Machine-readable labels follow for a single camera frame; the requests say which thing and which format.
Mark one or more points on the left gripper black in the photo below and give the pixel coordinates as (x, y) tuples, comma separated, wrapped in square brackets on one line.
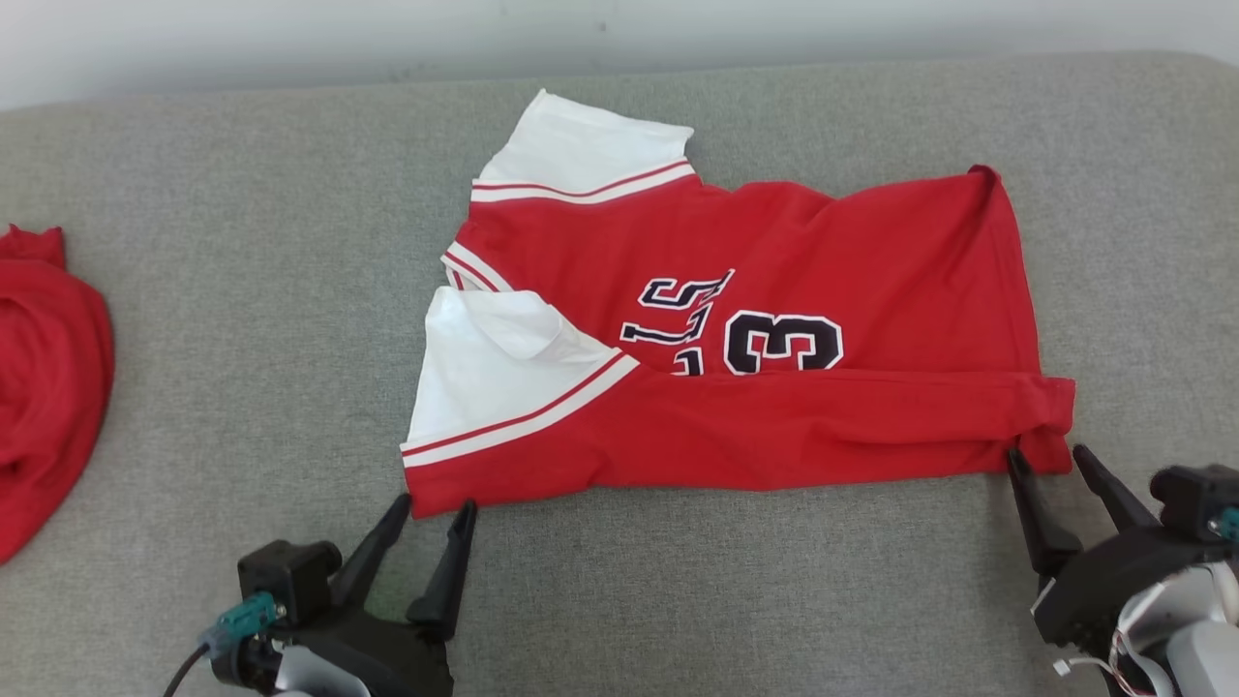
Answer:
[(397, 658)]

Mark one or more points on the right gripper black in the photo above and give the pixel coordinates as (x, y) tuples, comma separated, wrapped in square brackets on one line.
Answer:
[(1113, 576)]

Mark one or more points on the red jersey with number print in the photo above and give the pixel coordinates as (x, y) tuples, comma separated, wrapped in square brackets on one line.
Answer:
[(832, 261)]

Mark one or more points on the red garment with white trim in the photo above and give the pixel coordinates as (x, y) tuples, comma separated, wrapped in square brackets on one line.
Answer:
[(48, 387)]

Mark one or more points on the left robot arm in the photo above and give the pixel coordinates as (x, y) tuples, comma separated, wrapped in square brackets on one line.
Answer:
[(310, 678)]

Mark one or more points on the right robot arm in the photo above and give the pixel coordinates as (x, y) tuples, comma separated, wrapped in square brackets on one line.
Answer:
[(1200, 629)]

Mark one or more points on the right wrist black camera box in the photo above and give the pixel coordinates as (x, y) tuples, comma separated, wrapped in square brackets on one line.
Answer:
[(1191, 499)]

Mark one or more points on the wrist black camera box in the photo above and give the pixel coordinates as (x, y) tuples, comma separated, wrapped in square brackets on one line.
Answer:
[(1191, 499), (286, 576)]

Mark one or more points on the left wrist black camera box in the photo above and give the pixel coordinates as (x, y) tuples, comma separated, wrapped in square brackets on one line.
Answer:
[(286, 576)]

